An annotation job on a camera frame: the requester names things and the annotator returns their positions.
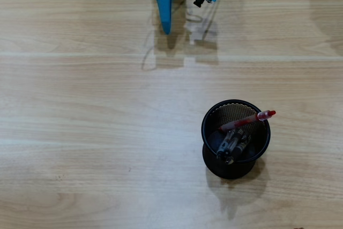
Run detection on red gel pen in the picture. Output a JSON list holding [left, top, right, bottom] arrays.
[[219, 110, 277, 132]]

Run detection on pens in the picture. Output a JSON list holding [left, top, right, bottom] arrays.
[[216, 129, 236, 160]]

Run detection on grey grip retractable pen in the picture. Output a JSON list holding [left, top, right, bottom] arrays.
[[238, 132, 251, 154]]

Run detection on black grip silver-band pen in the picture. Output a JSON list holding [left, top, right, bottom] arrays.
[[226, 129, 245, 165]]

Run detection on black mesh pen holder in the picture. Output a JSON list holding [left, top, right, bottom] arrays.
[[200, 99, 271, 179]]

